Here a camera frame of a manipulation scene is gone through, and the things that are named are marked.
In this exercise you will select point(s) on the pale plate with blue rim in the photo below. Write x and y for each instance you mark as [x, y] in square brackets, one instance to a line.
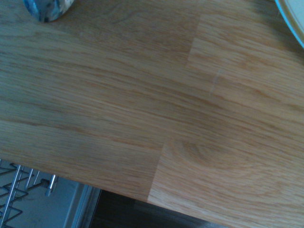
[293, 17]

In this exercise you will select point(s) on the blue speckled ceramic object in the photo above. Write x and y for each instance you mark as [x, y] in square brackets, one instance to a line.
[45, 10]

